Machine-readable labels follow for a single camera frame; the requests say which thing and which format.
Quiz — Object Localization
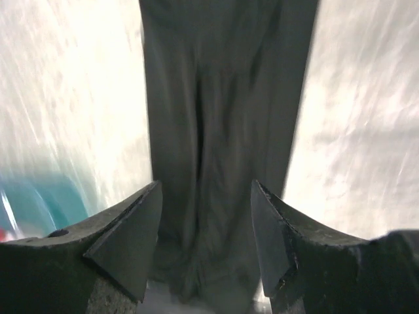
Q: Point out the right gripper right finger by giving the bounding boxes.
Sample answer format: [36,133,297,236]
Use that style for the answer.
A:
[251,181,418,313]

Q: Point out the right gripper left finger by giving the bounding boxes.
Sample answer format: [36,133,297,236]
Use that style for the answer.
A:
[1,181,162,314]

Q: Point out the black t shirt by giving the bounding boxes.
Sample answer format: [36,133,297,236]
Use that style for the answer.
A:
[139,1,318,311]

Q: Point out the blue transparent plastic bin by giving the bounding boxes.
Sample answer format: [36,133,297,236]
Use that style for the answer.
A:
[1,175,88,242]

